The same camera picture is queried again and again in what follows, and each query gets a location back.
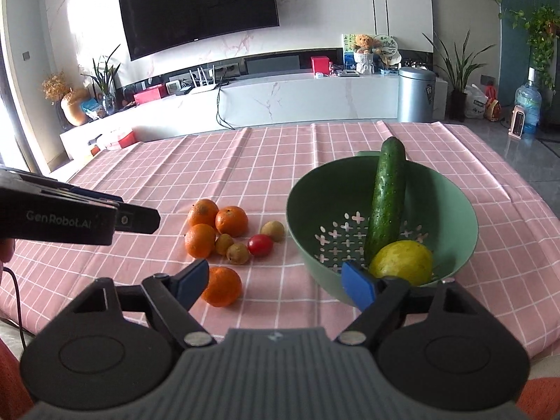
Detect blue snack packet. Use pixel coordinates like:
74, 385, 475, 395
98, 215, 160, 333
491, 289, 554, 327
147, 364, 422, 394
81, 97, 103, 119

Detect red orange bag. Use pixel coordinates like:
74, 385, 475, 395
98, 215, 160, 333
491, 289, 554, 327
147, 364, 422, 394
485, 85, 502, 121

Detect small pink heater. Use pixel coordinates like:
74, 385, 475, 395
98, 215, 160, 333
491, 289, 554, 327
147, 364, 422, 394
508, 106, 528, 140

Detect green colander bowl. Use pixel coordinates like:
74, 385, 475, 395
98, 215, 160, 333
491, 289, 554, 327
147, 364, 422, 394
285, 151, 480, 308

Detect orange mandarin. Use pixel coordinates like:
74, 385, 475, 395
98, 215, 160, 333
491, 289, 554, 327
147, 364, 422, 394
215, 205, 249, 238
184, 223, 217, 259
200, 266, 243, 307
187, 199, 219, 228

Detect white plastic bag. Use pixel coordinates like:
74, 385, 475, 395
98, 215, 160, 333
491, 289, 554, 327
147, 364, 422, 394
464, 84, 488, 119

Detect small brown kiwi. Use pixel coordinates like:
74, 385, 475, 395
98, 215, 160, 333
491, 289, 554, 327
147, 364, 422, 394
226, 243, 250, 266
214, 233, 235, 256
260, 220, 285, 243

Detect black wall television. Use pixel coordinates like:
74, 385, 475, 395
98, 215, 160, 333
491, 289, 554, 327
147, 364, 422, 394
117, 0, 281, 61

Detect white marble television cabinet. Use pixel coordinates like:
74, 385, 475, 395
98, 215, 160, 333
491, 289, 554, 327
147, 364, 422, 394
59, 72, 401, 160

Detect red and white box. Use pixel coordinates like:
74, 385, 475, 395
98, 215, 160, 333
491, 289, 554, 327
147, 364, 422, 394
105, 129, 136, 149

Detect grey metal trash can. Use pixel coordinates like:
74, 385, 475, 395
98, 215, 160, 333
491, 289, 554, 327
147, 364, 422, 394
397, 68, 437, 123

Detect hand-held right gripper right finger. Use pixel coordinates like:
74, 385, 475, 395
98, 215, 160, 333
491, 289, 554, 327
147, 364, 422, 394
337, 261, 477, 345

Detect snake plant in black pot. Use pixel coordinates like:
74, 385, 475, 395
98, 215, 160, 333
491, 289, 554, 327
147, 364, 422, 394
422, 30, 495, 121

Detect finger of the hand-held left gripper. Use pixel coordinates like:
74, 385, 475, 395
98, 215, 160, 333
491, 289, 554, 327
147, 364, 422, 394
114, 202, 161, 234

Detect green cucumber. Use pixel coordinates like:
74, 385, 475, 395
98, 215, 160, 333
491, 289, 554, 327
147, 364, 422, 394
364, 136, 407, 263

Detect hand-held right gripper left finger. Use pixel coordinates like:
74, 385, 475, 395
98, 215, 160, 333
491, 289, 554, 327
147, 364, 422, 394
72, 259, 217, 347

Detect pink checked tablecloth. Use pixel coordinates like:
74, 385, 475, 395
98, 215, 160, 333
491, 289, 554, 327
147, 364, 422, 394
0, 120, 560, 359

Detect green pothos plant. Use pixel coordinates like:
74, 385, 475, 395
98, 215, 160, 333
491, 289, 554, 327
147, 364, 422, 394
499, 4, 560, 92

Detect blue green picture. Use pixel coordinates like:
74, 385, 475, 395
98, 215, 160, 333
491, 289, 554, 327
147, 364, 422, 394
342, 34, 364, 73

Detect white router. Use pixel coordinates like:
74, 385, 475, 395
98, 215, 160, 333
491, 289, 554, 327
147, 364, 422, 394
189, 66, 218, 93

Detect blue water jug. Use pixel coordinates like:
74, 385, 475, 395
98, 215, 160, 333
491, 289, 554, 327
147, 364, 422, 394
514, 68, 542, 137

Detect person's right leg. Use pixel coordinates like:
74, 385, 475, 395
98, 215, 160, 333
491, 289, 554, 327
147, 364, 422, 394
523, 374, 560, 420

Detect round printed fan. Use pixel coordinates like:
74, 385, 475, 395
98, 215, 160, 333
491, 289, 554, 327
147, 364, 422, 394
374, 35, 400, 56

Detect yellow lemon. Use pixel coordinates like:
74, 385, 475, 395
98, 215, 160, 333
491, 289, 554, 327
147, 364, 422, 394
368, 240, 434, 287

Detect dried brown flowers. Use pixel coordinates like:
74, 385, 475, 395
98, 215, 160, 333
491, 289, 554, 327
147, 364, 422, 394
42, 72, 73, 103

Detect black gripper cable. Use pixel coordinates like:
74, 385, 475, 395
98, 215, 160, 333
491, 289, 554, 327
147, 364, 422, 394
2, 266, 28, 351

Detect black hanging cable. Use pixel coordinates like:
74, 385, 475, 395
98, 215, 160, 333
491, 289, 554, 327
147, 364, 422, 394
216, 79, 238, 130

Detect teddy bear bouquet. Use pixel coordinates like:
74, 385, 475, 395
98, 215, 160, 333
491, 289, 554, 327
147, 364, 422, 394
352, 34, 382, 75

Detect brown round vase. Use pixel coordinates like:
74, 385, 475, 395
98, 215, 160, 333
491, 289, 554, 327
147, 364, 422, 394
60, 90, 90, 127

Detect red cherry tomato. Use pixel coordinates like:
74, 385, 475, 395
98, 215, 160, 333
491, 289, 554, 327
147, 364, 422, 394
247, 234, 274, 257

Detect flat red box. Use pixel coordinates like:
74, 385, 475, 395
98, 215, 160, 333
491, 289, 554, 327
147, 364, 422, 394
133, 85, 168, 106

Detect green orchid plant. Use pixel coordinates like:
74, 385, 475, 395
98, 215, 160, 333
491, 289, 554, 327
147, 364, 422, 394
81, 44, 121, 117

